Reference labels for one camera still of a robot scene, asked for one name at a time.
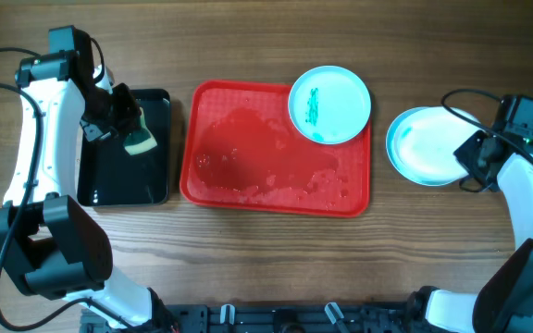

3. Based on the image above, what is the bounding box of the green yellow sponge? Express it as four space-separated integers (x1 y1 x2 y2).
123 108 157 155

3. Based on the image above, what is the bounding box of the white plate green smear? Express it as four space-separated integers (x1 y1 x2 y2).
391 106 480 182

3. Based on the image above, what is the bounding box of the light blue plate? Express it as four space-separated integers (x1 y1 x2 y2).
385 106 474 187

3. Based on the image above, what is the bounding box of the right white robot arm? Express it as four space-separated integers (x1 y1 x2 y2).
386 95 533 332

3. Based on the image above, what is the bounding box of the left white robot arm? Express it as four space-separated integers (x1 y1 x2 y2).
0 26 179 332

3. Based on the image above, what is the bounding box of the black plastic tray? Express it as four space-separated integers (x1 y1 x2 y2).
77 89 171 207

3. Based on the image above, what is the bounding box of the red plastic tray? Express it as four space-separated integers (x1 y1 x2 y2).
180 80 371 218

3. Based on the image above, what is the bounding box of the blue plate green smear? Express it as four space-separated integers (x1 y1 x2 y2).
288 66 372 145

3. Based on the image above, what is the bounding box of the left black cable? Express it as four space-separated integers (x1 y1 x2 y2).
0 45 133 332

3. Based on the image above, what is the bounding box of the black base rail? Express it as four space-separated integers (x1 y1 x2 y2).
79 301 415 333

